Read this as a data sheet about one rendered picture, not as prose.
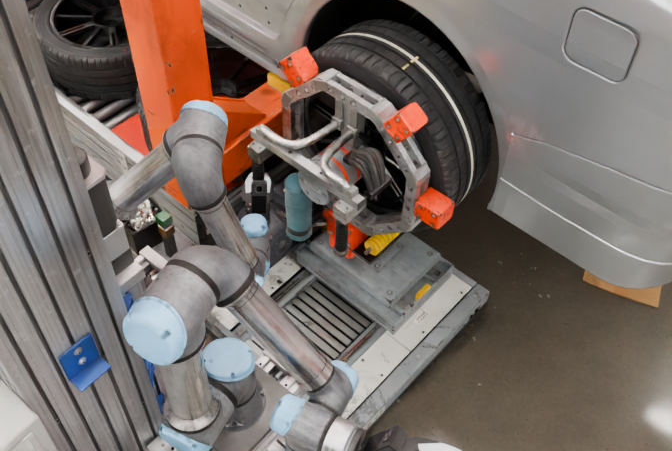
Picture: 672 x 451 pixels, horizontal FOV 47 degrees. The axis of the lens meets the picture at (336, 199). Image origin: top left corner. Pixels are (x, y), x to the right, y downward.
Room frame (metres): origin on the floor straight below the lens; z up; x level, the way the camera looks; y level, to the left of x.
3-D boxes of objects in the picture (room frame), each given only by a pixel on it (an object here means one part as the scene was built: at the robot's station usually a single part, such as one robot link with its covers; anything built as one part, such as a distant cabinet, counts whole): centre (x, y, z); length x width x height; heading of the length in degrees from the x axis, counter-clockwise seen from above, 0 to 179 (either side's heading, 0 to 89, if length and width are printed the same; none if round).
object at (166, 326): (0.75, 0.29, 1.19); 0.15 x 0.12 x 0.55; 155
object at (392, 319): (1.81, -0.15, 0.13); 0.50 x 0.36 x 0.10; 49
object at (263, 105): (2.09, 0.28, 0.69); 0.52 x 0.17 x 0.35; 139
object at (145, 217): (1.69, 0.68, 0.51); 0.20 x 0.14 x 0.13; 41
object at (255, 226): (1.30, 0.22, 0.91); 0.11 x 0.08 x 0.11; 1
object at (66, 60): (2.86, 1.03, 0.39); 0.66 x 0.66 x 0.24
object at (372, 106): (1.68, -0.04, 0.85); 0.54 x 0.07 x 0.54; 49
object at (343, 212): (1.42, -0.04, 0.93); 0.09 x 0.05 x 0.05; 139
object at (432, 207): (1.48, -0.29, 0.85); 0.09 x 0.08 x 0.07; 49
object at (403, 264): (1.81, -0.15, 0.32); 0.40 x 0.30 x 0.28; 49
